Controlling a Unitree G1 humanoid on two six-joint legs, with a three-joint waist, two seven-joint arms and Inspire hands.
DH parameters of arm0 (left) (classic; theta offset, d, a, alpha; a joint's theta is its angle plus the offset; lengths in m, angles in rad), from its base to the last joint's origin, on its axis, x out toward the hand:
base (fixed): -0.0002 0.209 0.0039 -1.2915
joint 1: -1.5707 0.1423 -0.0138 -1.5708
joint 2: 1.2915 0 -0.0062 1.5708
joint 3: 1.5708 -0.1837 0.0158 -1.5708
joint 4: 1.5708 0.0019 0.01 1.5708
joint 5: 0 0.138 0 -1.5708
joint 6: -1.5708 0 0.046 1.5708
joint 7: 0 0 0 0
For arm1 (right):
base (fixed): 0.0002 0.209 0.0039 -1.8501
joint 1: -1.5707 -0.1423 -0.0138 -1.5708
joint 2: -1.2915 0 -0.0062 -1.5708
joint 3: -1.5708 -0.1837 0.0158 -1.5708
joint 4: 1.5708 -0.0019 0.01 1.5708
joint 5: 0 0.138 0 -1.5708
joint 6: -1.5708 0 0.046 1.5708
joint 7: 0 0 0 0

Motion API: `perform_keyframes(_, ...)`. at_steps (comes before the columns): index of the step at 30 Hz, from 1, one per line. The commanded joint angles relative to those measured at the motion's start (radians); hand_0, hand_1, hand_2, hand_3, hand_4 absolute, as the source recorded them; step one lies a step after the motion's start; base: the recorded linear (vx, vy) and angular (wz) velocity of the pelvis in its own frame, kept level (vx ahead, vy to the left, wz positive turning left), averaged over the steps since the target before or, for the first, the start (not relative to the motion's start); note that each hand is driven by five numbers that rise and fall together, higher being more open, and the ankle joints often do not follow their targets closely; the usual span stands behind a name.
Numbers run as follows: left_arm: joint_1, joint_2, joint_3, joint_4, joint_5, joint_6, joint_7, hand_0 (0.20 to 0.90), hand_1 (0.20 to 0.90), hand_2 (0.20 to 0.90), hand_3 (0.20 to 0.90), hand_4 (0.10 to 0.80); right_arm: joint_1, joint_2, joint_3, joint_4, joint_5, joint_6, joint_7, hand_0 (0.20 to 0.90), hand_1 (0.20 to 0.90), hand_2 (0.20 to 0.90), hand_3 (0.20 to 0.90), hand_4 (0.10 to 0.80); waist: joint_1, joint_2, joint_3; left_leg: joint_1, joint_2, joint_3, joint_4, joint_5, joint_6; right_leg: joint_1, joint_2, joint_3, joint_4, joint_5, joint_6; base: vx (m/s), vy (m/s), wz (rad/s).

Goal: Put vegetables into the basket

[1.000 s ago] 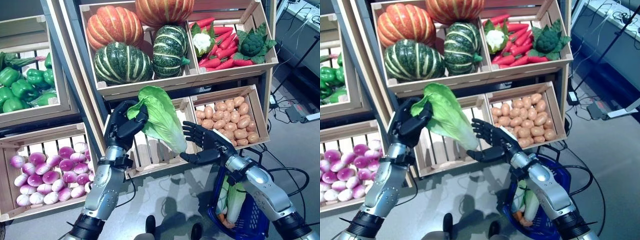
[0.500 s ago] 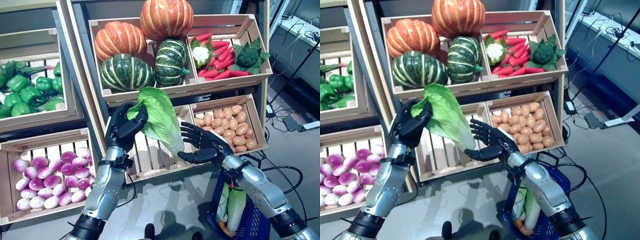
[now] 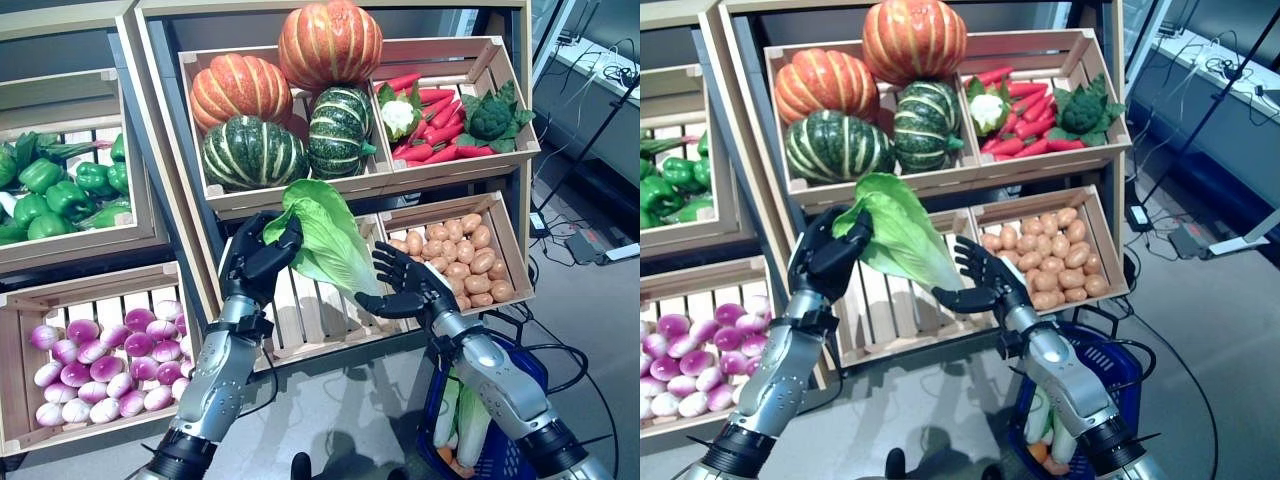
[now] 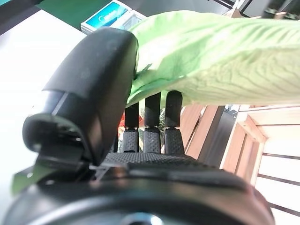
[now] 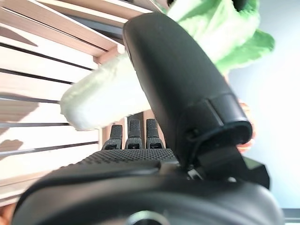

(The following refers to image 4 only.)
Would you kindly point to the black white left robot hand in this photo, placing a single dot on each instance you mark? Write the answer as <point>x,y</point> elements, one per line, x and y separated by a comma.
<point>98,82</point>

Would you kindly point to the slatted wooden cabbage crate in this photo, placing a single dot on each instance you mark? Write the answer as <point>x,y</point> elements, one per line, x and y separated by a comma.
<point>281,122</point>

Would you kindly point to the blue white packet box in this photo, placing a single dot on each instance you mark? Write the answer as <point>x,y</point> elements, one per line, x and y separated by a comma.
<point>105,16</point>

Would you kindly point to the napa cabbage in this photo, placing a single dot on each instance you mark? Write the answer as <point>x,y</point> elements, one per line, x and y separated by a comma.
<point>222,51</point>

